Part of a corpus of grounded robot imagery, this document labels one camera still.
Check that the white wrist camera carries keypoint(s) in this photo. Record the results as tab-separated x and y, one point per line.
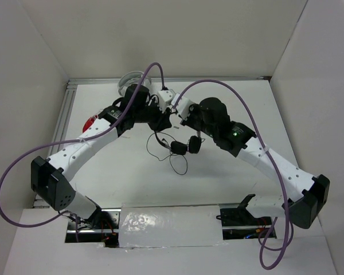
165	97
182	106

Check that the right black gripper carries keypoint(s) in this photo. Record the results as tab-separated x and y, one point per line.
193	108

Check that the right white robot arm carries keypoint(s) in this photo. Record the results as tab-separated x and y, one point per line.
306	193

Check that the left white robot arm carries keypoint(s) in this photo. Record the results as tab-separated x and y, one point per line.
51	177

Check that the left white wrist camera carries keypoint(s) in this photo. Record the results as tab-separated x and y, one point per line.
165	97

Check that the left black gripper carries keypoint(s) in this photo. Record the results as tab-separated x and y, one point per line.
162	122

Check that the red headphones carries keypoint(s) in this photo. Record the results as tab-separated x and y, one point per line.
89	122

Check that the white taped centre panel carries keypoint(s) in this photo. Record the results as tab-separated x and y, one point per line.
164	227

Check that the black wired headphones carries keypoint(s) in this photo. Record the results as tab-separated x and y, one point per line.
175	148

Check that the aluminium frame rail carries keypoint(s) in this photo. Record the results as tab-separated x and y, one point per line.
69	97

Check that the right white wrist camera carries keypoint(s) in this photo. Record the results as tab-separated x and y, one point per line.
182	106

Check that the white headphones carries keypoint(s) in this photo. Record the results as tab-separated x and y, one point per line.
132	78

